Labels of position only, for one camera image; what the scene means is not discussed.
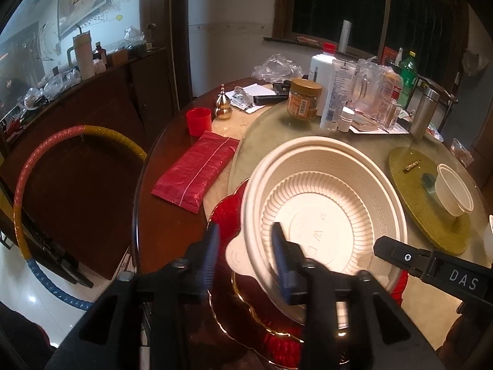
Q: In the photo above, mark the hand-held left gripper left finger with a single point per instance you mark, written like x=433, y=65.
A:
x=210, y=254

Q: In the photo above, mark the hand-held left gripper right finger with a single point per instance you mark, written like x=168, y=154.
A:
x=280, y=262

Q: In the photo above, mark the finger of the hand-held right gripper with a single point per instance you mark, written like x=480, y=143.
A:
x=400, y=254

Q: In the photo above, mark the beige ribbed plastic bowl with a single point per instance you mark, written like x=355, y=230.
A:
x=389, y=283
x=319, y=219

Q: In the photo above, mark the red scalloped glass plate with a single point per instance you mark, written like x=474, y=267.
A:
x=225, y=216

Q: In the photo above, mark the white foam bowl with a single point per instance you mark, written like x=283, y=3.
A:
x=452, y=196
x=491, y=224

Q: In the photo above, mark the gold glitter turntable mat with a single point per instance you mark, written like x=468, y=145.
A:
x=416, y=208

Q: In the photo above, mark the round steel disc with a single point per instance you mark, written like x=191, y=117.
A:
x=428, y=183

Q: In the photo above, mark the red plastic packet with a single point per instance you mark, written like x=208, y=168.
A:
x=192, y=173

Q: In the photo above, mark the small gold clip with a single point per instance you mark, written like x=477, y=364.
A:
x=411, y=166

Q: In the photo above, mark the clear plastic container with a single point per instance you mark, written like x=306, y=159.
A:
x=460, y=150

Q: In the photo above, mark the blue patterned white plate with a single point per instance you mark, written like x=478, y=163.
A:
x=437, y=134

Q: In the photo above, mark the red plastic cup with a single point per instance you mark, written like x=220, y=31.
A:
x=199, y=123

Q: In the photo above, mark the flat brown tray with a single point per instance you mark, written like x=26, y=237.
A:
x=366, y=123

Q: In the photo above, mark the small glass liquor bottle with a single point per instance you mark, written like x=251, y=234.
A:
x=389, y=115

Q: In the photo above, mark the stainless steel thermos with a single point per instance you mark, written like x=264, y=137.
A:
x=423, y=115

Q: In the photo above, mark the small white pill bottle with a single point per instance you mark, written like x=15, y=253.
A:
x=345, y=120

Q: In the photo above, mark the gold gourd ornament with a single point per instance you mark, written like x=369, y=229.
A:
x=223, y=104

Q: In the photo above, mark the multicoloured hula hoop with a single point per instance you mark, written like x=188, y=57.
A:
x=115, y=136

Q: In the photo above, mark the crumpled foil wrapper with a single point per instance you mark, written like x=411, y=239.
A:
x=240, y=99

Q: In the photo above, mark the brown jar with gold lid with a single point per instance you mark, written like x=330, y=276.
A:
x=304, y=102

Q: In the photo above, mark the black flat case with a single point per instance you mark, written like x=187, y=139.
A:
x=269, y=99

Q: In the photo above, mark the white lotion tube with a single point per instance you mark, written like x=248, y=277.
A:
x=337, y=96

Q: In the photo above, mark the plain white paper sheet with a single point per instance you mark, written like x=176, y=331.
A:
x=256, y=89

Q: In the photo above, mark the green soda bottle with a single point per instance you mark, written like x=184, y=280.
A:
x=409, y=77

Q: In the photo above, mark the dark wooden sideboard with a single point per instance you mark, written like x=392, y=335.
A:
x=115, y=96

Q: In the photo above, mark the white bottle with red cap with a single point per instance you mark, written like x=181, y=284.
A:
x=321, y=77

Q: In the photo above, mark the crumpled clear plastic bag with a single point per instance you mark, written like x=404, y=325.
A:
x=277, y=67

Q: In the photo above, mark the white spray bottle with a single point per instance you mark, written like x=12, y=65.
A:
x=399, y=56

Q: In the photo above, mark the red paper box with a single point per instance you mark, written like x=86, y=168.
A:
x=389, y=54

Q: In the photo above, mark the hanging plastic bag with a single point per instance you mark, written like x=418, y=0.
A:
x=472, y=61

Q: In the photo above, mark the small wooden box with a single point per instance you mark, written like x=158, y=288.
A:
x=119, y=57

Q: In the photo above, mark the white paper roll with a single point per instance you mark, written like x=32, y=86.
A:
x=345, y=36

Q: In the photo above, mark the small brown bottle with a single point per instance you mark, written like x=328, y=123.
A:
x=100, y=54

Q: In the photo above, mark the crumpled clear plastic wrap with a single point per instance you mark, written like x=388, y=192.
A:
x=54, y=84

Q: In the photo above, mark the small clear plastic bag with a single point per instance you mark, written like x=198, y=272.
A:
x=134, y=35

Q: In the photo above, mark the dark window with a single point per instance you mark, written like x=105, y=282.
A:
x=339, y=4

